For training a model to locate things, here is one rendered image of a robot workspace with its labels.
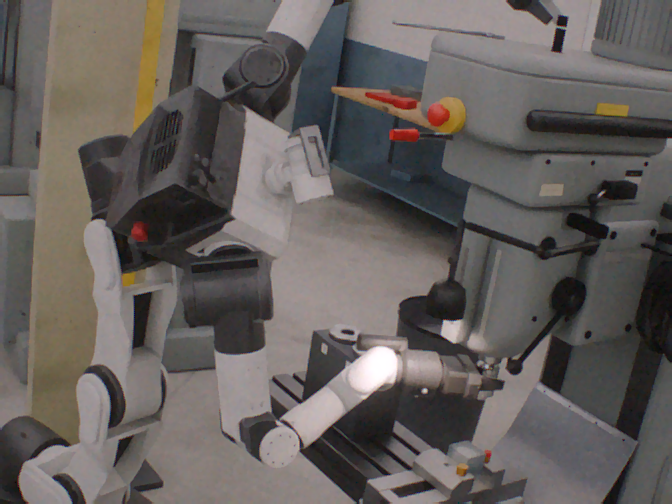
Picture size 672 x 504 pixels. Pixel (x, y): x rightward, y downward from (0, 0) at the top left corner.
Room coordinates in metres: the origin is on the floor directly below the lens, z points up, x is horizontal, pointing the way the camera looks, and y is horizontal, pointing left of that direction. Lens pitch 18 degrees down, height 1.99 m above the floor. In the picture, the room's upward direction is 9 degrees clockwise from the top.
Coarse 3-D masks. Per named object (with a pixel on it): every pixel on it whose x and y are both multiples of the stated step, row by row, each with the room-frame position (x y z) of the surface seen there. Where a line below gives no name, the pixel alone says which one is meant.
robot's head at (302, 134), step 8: (304, 128) 1.60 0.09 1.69; (312, 128) 1.61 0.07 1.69; (288, 136) 1.63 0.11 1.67; (296, 136) 1.61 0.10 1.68; (304, 136) 1.59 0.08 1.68; (312, 136) 1.60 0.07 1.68; (320, 136) 1.61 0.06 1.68; (304, 144) 1.59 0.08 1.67; (320, 144) 1.60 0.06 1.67; (304, 152) 1.59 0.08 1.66; (320, 152) 1.60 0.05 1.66; (312, 160) 1.58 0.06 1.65; (320, 160) 1.60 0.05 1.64; (312, 168) 1.57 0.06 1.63; (328, 168) 1.59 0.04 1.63; (312, 176) 1.57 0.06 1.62
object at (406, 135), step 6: (390, 132) 1.64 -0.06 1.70; (396, 132) 1.64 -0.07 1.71; (402, 132) 1.65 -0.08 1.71; (408, 132) 1.65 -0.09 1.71; (414, 132) 1.66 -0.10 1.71; (390, 138) 1.64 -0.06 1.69; (396, 138) 1.64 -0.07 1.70; (402, 138) 1.64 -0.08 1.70; (408, 138) 1.65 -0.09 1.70; (414, 138) 1.66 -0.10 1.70; (420, 138) 1.68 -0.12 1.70; (426, 138) 1.68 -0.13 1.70; (432, 138) 1.69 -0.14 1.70; (438, 138) 1.70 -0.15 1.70; (444, 138) 1.71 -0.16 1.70; (450, 138) 1.72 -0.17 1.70
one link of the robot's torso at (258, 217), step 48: (192, 96) 1.60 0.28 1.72; (144, 144) 1.65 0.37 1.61; (192, 144) 1.55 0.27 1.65; (240, 144) 1.63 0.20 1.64; (144, 192) 1.54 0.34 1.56; (192, 192) 1.50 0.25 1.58; (240, 192) 1.58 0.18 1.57; (144, 240) 1.60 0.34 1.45; (192, 240) 1.57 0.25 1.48; (240, 240) 1.56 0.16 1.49; (288, 240) 1.63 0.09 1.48
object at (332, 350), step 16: (320, 336) 2.08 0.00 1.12; (336, 336) 2.06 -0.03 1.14; (352, 336) 2.07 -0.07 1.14; (320, 352) 2.07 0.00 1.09; (336, 352) 2.02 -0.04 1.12; (352, 352) 2.00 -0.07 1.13; (320, 368) 2.06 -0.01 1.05; (336, 368) 2.01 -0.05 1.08; (320, 384) 2.05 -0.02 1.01; (304, 400) 2.09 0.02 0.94; (368, 400) 1.94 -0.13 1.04; (384, 400) 1.97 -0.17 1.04; (352, 416) 1.94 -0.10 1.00; (368, 416) 1.95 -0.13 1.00; (384, 416) 1.98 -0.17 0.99; (352, 432) 1.93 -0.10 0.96; (368, 432) 1.95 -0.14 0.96; (384, 432) 1.98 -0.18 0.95
